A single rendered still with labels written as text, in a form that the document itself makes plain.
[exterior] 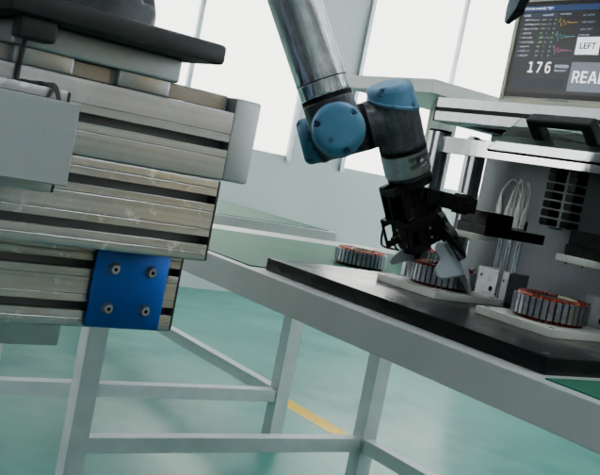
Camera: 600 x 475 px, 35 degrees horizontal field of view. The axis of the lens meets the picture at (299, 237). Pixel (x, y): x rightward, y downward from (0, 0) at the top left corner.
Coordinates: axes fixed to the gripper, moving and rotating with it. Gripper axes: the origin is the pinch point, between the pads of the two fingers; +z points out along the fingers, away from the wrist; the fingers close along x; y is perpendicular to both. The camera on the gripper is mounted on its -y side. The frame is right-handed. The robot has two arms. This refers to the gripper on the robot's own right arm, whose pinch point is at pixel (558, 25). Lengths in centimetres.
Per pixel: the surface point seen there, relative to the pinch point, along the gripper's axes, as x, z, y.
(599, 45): -24.0, -6.9, -40.7
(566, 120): -4.1, 9.5, -10.6
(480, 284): -38, 36, -41
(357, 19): -462, -91, -349
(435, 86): -93, -4, -75
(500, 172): -51, 15, -55
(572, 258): -12.1, 27.4, -29.2
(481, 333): -5.5, 38.2, -4.7
